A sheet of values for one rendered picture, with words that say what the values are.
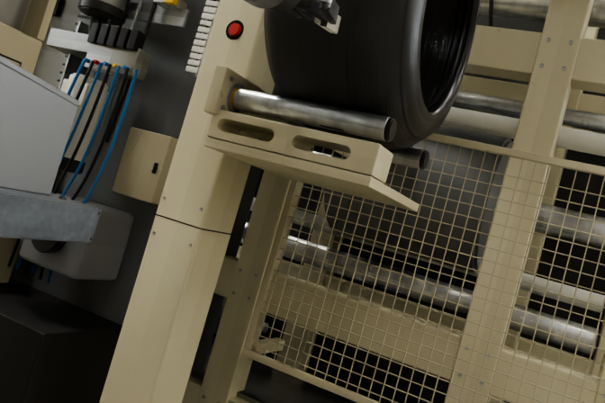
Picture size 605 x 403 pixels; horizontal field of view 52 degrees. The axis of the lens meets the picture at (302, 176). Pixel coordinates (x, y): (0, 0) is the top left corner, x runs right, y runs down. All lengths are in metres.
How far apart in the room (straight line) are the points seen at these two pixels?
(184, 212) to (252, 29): 0.43
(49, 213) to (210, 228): 0.75
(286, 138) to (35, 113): 0.60
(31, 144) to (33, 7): 0.76
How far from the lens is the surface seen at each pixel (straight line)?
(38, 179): 0.71
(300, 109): 1.20
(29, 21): 1.42
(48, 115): 0.70
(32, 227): 0.65
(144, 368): 1.43
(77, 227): 0.71
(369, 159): 1.11
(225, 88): 1.27
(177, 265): 1.38
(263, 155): 1.19
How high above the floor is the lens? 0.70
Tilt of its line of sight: 4 degrees up
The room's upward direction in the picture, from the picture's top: 16 degrees clockwise
